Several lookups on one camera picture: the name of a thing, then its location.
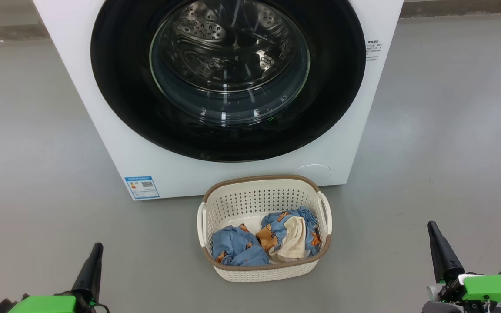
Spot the blue garment with cream lining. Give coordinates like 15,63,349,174
256,206,322,263

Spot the cream basket with brown rim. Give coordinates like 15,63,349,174
197,175,333,283

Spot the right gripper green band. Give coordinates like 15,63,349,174
422,221,501,313

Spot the white front-load washing machine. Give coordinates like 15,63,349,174
32,0,404,201

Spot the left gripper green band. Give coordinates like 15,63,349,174
0,243,110,313

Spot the blue energy label sticker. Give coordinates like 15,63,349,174
125,176,160,200

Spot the round white filter cover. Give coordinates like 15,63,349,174
293,164,332,183

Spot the blue cartoon print garment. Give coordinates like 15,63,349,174
212,224,271,266

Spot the black round washer door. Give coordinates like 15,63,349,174
90,0,367,163

